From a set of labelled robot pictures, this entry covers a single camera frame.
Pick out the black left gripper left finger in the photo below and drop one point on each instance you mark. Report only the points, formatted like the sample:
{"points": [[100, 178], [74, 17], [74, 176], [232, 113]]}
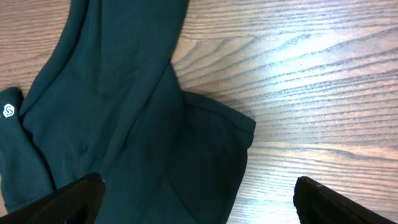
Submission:
{"points": [[76, 203]]}

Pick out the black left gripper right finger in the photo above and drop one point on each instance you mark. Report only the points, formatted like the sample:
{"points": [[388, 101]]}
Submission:
{"points": [[318, 204]]}

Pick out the black shirt with logo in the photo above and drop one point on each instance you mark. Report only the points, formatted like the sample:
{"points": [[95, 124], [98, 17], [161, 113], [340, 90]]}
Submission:
{"points": [[108, 101]]}

